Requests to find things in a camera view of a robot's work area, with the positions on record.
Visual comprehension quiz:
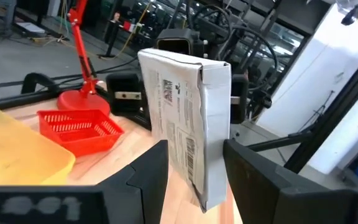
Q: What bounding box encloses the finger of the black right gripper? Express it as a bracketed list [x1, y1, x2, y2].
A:
[231, 74, 250, 124]
[106, 73, 151, 131]

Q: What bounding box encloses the yellow plastic bin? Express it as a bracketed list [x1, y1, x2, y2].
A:
[0, 100, 76, 187]

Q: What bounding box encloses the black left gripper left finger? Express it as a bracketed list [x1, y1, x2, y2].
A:
[96, 139, 170, 224]

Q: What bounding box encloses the green white acer box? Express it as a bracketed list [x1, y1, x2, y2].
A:
[137, 48, 232, 213]

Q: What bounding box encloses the red plastic basket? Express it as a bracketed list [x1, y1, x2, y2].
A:
[37, 108, 125, 157]

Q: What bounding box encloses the black aluminium table frame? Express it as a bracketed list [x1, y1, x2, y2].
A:
[0, 83, 111, 110]

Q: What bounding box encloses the black diagonal frame post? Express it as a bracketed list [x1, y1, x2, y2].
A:
[284, 43, 358, 174]

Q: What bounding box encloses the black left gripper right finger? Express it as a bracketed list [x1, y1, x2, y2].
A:
[223, 139, 358, 224]

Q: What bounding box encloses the red desk lamp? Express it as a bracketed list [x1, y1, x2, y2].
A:
[57, 0, 111, 116]

